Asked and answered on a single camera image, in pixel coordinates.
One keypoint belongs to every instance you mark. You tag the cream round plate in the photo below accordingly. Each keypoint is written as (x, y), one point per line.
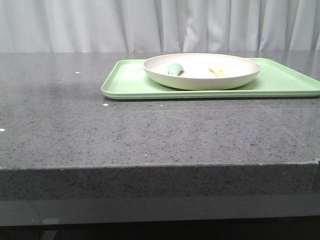
(196, 75)

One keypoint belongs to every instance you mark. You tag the yellow plastic fork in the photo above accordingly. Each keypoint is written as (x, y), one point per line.
(217, 70)

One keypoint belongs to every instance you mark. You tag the teal green plastic utensil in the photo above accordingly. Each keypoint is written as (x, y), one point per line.
(175, 69)

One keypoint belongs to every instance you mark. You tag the light green plastic tray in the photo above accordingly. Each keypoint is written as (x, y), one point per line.
(128, 81)

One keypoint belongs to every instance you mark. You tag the white pleated curtain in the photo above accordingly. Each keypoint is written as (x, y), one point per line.
(173, 26)

